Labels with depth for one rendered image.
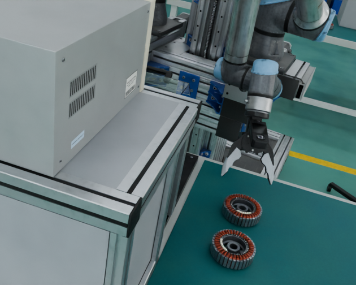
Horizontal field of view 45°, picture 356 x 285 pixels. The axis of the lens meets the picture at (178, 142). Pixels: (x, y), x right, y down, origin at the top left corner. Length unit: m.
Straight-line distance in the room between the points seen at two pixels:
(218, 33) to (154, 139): 1.02
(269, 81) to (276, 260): 0.49
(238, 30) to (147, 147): 0.64
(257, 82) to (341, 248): 0.52
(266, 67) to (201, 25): 0.61
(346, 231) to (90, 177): 0.88
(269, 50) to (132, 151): 0.96
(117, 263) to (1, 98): 0.30
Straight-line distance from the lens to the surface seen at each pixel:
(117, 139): 0.78
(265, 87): 1.24
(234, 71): 1.37
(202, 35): 1.81
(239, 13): 1.29
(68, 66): 0.62
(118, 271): 0.70
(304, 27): 1.53
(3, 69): 0.64
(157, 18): 1.77
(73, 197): 0.65
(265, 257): 1.16
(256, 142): 1.15
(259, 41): 1.62
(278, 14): 1.59
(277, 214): 1.31
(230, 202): 1.24
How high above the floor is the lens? 1.52
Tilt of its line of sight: 30 degrees down
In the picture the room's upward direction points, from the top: 11 degrees clockwise
